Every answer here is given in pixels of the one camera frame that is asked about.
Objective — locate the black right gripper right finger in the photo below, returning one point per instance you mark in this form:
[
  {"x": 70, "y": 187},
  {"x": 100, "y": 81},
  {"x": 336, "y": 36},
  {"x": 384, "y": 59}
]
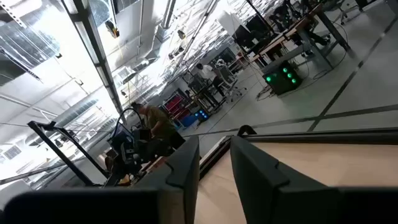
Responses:
[{"x": 264, "y": 186}]

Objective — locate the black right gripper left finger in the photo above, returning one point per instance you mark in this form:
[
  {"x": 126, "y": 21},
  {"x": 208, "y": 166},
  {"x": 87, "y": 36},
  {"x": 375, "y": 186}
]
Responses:
[{"x": 183, "y": 174}]

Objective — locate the red storage bin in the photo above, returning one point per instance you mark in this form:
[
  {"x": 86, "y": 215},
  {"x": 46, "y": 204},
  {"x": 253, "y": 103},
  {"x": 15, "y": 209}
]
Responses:
[{"x": 172, "y": 103}]

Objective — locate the standing person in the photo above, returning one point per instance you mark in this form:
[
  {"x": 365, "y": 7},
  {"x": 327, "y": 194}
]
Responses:
[{"x": 206, "y": 72}]

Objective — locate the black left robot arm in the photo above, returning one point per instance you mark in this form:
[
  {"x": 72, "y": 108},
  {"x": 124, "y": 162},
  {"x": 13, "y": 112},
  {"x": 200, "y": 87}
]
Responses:
[{"x": 124, "y": 149}]

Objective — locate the black computer with green lights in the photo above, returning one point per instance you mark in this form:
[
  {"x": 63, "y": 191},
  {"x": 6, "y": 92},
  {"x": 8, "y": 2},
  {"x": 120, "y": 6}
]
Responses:
[{"x": 280, "y": 84}]

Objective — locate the black monitor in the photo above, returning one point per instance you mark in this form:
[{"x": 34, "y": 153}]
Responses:
[{"x": 245, "y": 34}]

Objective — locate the office chair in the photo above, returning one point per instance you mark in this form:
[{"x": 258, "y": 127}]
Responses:
[{"x": 228, "y": 77}]

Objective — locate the wooden workbench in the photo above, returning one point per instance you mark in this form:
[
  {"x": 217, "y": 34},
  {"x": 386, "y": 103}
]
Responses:
[{"x": 289, "y": 32}]

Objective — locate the black aluminium table frame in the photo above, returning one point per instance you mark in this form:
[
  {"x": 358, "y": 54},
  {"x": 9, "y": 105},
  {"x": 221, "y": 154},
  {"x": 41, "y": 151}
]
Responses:
[{"x": 311, "y": 137}]

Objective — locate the black computer with blue lights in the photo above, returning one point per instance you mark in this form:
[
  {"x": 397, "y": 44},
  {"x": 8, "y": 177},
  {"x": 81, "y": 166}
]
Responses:
[{"x": 201, "y": 115}]

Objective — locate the seated person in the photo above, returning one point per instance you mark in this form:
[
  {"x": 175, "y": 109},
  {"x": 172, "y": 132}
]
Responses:
[{"x": 158, "y": 121}]

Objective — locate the black metal frame post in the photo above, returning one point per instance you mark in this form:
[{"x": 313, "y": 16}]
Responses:
[{"x": 62, "y": 152}]

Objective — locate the blue storage bin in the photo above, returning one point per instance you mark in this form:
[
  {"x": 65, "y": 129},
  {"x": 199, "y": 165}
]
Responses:
[{"x": 188, "y": 120}]

